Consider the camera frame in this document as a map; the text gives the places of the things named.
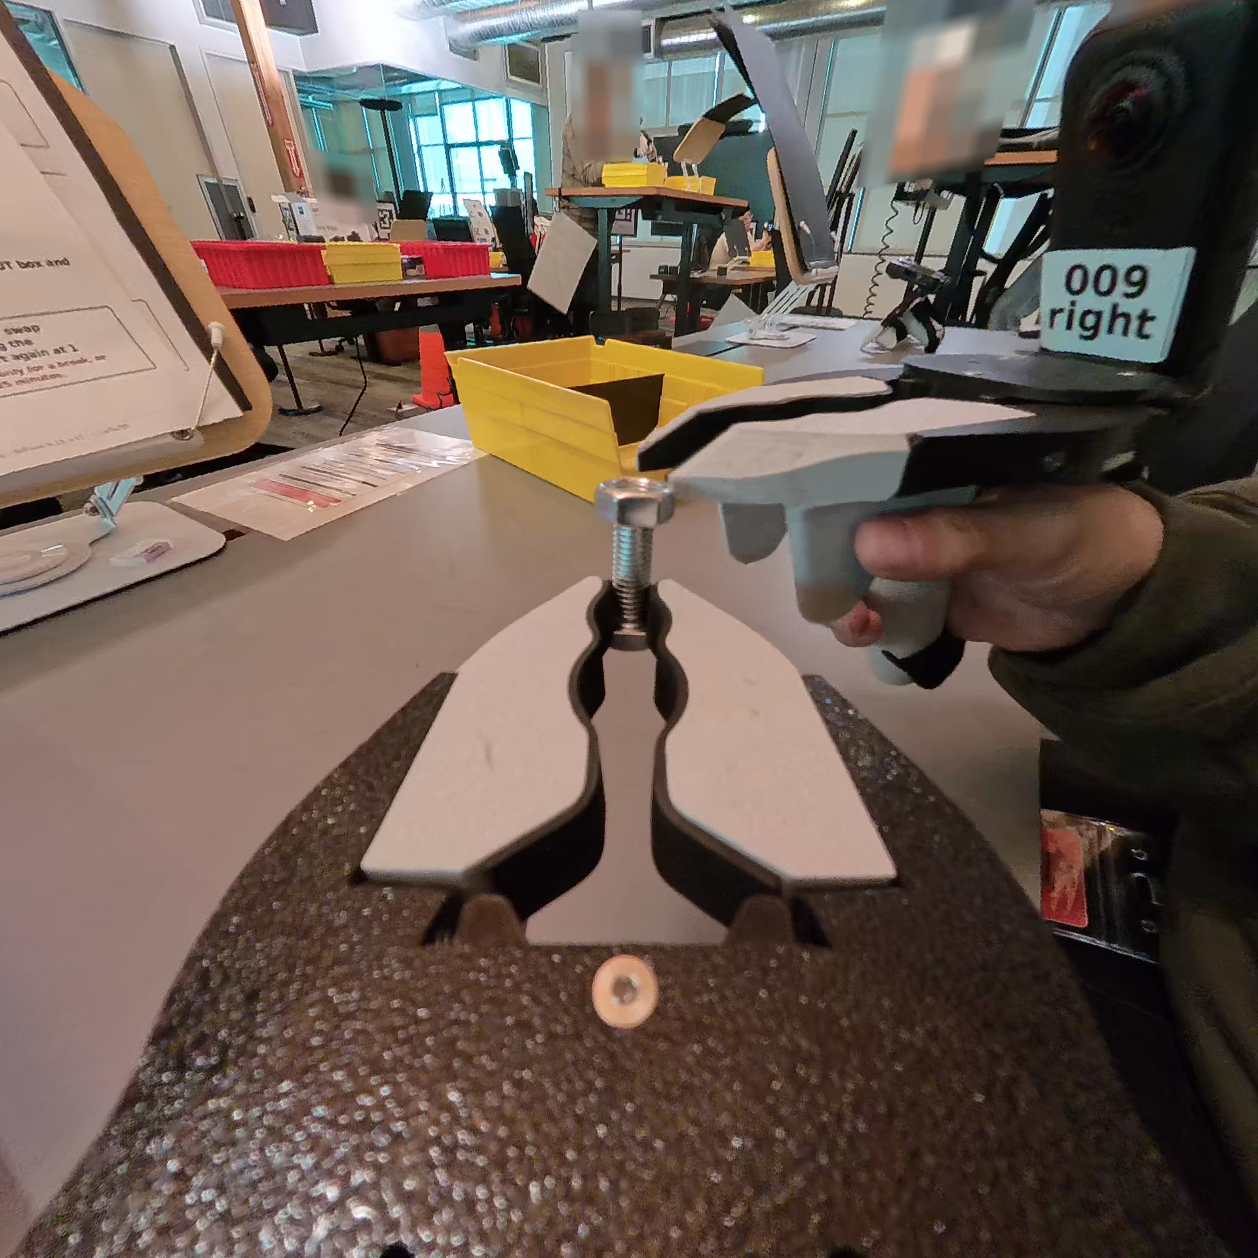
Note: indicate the person's right hand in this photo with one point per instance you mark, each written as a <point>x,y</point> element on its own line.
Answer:
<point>1022,561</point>

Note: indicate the red-label laminated sheet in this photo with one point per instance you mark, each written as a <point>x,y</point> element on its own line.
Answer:
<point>324,481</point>

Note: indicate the long wooden table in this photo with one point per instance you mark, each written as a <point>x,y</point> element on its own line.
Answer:
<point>373,293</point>

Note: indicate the steel hex nut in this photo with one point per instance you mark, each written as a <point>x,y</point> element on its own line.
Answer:
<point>634,504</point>

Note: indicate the red plastic bin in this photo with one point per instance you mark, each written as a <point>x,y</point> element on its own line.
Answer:
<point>261,264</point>
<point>447,258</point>

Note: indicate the silver ventilation ducts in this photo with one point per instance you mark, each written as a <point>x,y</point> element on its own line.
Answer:
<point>550,25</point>

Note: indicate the printed instruction sheet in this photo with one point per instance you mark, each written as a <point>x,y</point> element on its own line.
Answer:
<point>78,296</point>

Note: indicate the steel bolt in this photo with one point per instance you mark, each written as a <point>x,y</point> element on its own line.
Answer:
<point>634,570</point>

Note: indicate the black floor lamp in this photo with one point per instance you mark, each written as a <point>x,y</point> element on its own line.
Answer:
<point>388,147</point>

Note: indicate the black board on stand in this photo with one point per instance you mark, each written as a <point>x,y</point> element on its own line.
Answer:
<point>776,138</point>

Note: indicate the grey tilted board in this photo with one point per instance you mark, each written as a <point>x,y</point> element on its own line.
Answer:
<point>562,261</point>

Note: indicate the small pink label tab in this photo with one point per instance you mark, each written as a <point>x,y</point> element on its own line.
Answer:
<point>143,552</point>

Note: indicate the grey desk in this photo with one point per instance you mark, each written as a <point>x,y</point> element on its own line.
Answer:
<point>246,688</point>

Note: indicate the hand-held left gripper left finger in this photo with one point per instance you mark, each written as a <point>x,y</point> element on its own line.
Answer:
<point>472,748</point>

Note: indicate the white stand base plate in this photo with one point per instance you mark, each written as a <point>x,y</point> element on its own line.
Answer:
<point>147,580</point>

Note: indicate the person's right forearm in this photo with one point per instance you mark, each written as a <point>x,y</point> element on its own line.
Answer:
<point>1179,639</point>

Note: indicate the wooden standing desk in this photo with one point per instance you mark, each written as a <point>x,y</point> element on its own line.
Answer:
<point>649,201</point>

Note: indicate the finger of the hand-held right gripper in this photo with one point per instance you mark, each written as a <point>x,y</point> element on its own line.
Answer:
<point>806,457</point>
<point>787,399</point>

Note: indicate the orange traffic cone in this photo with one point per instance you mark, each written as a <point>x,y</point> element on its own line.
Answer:
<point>435,369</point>

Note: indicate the wooden pillar with red signs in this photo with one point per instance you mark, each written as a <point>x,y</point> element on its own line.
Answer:
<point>261,89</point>

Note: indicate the person's torso and lap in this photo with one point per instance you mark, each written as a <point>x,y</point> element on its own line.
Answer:
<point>1160,964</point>

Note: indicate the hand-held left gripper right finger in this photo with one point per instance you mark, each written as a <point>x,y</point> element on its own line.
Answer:
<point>776,757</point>

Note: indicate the black bin divider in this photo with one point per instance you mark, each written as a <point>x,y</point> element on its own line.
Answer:
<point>625,408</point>

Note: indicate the yellow plastic bin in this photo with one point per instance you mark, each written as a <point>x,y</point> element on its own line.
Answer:
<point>361,264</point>
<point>531,412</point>
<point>634,176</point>
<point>691,185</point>

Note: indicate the metal stand bracket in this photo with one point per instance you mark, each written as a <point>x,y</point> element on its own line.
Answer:
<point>110,507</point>

